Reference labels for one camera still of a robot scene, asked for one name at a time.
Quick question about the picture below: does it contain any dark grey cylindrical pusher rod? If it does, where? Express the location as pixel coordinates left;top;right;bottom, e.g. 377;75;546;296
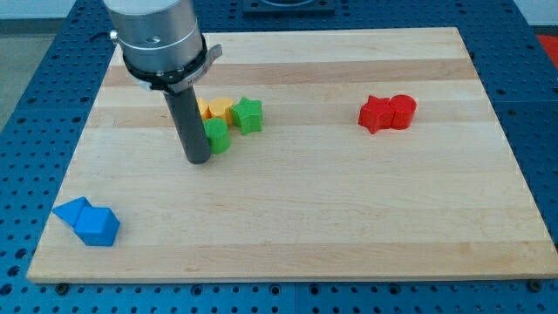
164;87;211;164

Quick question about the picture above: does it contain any yellow hexagon block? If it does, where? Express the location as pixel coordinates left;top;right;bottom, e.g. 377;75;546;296
196;98;212;121

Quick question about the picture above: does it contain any yellow cylinder block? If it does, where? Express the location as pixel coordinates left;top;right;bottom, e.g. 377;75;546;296
209;98;235;126

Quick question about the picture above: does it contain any green cylinder block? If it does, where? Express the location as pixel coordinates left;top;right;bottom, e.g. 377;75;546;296
203;118;231;154

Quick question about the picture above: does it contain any green star block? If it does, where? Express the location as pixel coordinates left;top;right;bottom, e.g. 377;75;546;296
230;97;262;135

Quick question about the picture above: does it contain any blue cube block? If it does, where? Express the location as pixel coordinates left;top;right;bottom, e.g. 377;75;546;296
74;207;120;247

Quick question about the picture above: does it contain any blue triangle block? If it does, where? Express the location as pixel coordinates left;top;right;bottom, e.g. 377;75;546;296
52;196;91;228

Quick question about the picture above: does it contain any red star block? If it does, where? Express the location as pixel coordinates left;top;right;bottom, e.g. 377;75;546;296
358;95;394;134

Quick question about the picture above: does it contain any light wooden board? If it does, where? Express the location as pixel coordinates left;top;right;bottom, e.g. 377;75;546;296
27;27;557;283

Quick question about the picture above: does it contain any red cylinder block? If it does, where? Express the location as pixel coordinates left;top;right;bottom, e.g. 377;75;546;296
389;94;417;130

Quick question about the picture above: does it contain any black clamp ring with strap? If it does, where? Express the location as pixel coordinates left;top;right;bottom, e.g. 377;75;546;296
121;34;224;94

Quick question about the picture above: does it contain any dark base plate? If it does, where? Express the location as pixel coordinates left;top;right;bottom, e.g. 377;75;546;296
241;0;336;16

